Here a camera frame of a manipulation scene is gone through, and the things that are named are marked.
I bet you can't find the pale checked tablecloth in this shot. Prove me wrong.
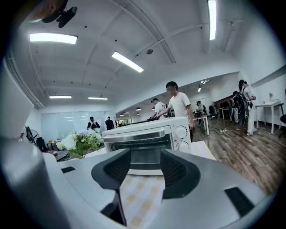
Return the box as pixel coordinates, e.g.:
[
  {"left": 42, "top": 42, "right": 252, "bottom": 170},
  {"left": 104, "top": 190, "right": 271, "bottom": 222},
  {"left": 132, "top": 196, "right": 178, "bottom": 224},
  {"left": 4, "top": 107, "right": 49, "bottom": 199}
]
[{"left": 86, "top": 140, "right": 217, "bottom": 227}]

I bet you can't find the round black marble table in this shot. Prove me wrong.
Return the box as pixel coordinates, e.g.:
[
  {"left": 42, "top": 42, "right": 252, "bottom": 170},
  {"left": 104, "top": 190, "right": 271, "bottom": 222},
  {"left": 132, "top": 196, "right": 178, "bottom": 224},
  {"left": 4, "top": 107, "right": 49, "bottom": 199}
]
[{"left": 48, "top": 150, "right": 72, "bottom": 162}]

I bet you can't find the white oven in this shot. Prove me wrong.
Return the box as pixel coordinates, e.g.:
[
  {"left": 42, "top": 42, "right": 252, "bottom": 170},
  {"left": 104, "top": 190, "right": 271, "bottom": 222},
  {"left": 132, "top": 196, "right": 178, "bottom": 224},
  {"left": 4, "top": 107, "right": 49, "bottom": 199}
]
[{"left": 101, "top": 116, "right": 193, "bottom": 176}]

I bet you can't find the black office chair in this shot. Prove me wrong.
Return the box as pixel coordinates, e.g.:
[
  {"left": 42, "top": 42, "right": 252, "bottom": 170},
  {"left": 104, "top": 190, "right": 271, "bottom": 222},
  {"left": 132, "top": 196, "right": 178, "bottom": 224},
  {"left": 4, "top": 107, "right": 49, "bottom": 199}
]
[{"left": 35, "top": 136, "right": 50, "bottom": 153}]

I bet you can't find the white desk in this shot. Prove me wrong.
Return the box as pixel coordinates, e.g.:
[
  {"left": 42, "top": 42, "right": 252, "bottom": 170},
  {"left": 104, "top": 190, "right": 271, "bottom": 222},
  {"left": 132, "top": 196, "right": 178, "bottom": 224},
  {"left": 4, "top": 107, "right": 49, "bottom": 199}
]
[
  {"left": 254, "top": 100, "right": 283, "bottom": 135},
  {"left": 192, "top": 115, "right": 210, "bottom": 136}
]

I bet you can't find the black standing fan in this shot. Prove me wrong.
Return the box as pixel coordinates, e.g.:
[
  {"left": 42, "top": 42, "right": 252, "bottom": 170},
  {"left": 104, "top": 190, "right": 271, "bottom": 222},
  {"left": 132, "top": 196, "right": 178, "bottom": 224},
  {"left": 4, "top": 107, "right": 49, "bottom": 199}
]
[{"left": 24, "top": 125, "right": 41, "bottom": 146}]

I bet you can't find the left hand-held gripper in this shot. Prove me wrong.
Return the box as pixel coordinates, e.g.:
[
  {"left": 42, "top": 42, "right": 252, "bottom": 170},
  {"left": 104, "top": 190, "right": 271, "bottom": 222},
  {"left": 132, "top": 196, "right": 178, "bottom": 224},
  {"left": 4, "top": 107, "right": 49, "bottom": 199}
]
[{"left": 0, "top": 58, "right": 35, "bottom": 138}]

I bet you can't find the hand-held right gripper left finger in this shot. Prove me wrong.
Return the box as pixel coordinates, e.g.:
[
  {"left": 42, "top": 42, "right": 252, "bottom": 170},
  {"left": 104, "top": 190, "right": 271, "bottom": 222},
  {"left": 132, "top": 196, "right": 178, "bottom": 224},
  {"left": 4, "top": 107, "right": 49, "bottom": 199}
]
[{"left": 91, "top": 148, "right": 131, "bottom": 226}]

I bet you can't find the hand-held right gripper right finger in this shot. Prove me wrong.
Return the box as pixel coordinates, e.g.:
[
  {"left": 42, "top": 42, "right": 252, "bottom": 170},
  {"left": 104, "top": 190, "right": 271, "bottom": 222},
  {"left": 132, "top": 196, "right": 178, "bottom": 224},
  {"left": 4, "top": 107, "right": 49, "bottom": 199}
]
[{"left": 160, "top": 148, "right": 201, "bottom": 200}]

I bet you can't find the person's head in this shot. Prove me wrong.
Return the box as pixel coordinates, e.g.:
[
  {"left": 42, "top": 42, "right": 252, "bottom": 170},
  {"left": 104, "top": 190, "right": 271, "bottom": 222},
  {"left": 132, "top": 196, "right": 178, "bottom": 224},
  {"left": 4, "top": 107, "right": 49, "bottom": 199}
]
[{"left": 28, "top": 0, "right": 69, "bottom": 23}]

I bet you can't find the white oven door with glass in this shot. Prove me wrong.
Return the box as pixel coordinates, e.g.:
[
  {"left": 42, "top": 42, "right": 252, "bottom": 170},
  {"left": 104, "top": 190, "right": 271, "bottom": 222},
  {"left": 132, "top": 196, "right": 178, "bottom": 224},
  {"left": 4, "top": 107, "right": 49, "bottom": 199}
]
[{"left": 102, "top": 127, "right": 174, "bottom": 171}]

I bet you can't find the white and purple flower bouquet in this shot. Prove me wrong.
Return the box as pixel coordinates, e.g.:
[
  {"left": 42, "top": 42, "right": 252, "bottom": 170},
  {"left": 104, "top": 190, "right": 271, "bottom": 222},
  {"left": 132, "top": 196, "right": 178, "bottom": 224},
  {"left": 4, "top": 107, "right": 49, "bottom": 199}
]
[{"left": 55, "top": 126, "right": 104, "bottom": 160}]

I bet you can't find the black head-worn camera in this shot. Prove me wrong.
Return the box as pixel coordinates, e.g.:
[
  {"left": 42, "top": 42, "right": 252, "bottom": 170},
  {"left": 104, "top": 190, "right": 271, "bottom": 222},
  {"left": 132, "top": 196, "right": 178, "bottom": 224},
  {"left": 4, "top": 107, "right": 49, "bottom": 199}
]
[{"left": 42, "top": 6, "right": 78, "bottom": 29}]

